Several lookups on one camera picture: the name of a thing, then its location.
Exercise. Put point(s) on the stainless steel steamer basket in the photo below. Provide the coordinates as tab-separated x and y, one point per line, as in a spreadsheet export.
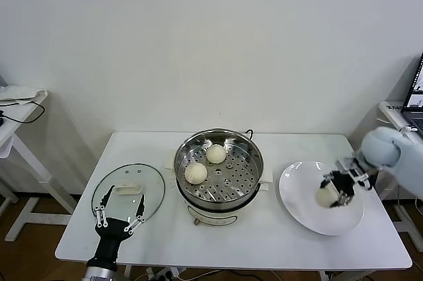
234	178

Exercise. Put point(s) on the cream folded cloth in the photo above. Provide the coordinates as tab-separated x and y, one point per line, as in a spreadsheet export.
20	92

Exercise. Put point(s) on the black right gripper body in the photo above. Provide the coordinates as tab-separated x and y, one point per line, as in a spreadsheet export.
343	183

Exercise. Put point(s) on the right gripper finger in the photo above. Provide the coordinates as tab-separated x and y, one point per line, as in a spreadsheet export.
345	200
323	185

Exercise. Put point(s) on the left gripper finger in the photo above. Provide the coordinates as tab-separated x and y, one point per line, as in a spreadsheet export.
107	197
141	206

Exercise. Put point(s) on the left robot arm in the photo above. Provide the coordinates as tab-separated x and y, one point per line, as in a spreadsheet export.
100	271

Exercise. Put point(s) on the white round plate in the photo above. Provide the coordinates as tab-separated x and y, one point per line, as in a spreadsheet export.
297	195

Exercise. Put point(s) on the round glass lid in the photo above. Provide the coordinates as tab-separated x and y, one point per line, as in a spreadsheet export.
150	182

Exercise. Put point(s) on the white floor power strip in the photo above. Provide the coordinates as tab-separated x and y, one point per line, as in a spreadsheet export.
165	274

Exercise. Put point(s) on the white side table with laptop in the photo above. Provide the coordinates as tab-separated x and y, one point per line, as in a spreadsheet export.
390	110

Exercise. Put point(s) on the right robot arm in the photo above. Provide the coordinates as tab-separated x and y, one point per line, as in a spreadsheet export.
380	148

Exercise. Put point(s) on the white side table with cloth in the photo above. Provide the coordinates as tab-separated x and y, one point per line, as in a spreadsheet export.
24	114

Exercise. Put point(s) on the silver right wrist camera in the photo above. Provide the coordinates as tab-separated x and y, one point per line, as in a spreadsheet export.
358	176

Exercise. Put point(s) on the cream electric cooker base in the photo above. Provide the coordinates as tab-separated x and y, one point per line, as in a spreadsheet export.
215	219

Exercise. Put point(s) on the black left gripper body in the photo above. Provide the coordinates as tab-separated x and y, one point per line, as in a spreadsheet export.
110	233

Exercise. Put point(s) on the open dark laptop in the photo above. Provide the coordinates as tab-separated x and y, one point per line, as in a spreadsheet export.
417	96

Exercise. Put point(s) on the white steamed baozi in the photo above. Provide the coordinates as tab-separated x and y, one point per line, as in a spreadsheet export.
196	173
325	196
216	154

